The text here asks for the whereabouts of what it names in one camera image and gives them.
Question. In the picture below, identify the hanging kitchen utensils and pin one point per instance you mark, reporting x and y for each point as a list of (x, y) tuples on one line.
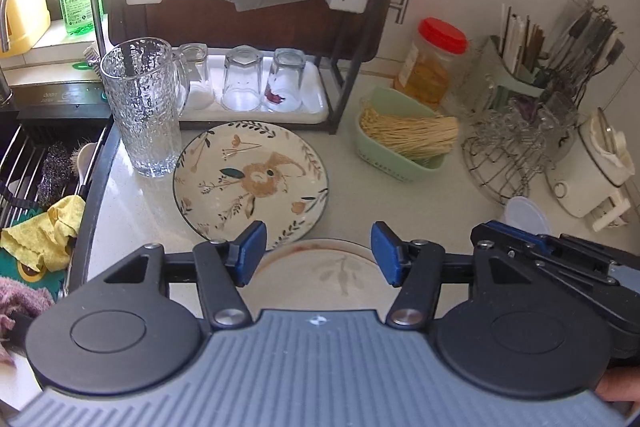
[(585, 37)]

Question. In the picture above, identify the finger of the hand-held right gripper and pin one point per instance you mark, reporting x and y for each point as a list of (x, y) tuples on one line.
[(510, 238)]

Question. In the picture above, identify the green cutlery holder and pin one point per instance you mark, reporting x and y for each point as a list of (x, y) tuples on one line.
[(515, 79)]

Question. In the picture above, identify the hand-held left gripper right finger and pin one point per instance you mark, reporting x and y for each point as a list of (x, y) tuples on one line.
[(385, 254)]

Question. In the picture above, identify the yellow dish cloth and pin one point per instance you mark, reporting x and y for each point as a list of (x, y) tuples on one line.
[(45, 232)]

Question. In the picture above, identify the person's right hand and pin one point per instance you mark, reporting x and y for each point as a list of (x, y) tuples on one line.
[(622, 384)]

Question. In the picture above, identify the black metal dish rack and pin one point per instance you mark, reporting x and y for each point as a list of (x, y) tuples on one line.
[(350, 57)]

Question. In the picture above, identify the yellow plastic container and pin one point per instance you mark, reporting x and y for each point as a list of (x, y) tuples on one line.
[(25, 17)]

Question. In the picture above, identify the green printed cloth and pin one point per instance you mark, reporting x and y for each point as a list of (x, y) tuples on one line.
[(20, 269)]

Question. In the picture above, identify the white plastic bowl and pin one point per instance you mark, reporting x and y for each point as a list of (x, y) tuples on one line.
[(527, 214)]

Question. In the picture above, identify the textured glass pitcher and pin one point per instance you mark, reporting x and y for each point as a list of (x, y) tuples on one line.
[(145, 107)]

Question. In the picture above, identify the floral ceramic plate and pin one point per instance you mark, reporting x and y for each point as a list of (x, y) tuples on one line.
[(250, 179)]

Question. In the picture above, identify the white ladle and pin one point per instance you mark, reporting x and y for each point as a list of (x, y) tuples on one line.
[(86, 162)]

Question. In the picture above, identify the glass cup with red print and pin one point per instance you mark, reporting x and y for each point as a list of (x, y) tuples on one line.
[(285, 82)]

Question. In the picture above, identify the red-lidded plastic jar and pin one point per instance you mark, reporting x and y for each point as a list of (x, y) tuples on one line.
[(430, 67)]

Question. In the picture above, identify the brown-rimmed leaf print plate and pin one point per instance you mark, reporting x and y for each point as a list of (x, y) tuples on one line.
[(320, 277)]

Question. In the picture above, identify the green plastic basket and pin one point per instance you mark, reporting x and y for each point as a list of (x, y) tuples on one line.
[(385, 162)]

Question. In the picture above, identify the steel kitchen faucet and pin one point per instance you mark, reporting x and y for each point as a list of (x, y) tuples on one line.
[(95, 7)]

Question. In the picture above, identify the white electric cooker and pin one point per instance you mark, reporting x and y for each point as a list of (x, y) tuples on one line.
[(585, 172)]

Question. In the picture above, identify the pink towel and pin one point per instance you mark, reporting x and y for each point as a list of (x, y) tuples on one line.
[(22, 302)]

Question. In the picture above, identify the steel wool scrubber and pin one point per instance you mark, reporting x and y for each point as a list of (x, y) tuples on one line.
[(59, 172)]

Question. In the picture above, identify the bundle of dried noodles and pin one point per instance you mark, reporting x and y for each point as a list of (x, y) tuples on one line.
[(415, 134)]

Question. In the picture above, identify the white drain tray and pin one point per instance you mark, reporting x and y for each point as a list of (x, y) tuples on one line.
[(312, 99)]

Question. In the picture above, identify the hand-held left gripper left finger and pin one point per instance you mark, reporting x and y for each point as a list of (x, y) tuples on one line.
[(252, 252)]

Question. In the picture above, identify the frosted glass pitcher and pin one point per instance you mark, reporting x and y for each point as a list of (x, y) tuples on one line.
[(472, 82)]

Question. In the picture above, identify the bundle of chopsticks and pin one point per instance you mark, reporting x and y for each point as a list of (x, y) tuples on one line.
[(520, 42)]

